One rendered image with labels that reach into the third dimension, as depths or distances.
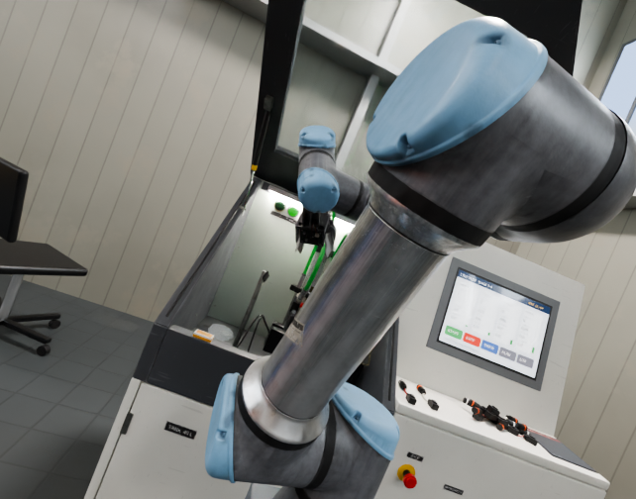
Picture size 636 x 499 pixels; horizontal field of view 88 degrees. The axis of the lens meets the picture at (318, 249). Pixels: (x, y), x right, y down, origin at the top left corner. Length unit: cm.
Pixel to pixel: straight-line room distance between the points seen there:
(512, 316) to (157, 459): 126
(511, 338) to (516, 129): 125
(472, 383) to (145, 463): 106
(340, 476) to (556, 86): 45
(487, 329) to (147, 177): 288
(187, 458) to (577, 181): 105
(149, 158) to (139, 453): 262
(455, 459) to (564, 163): 100
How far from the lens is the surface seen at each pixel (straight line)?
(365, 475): 52
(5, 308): 279
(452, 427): 113
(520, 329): 148
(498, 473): 126
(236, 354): 95
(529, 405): 153
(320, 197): 59
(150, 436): 111
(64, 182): 359
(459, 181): 25
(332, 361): 34
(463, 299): 135
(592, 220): 33
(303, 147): 69
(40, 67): 382
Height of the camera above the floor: 132
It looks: 2 degrees down
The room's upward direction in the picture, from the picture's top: 23 degrees clockwise
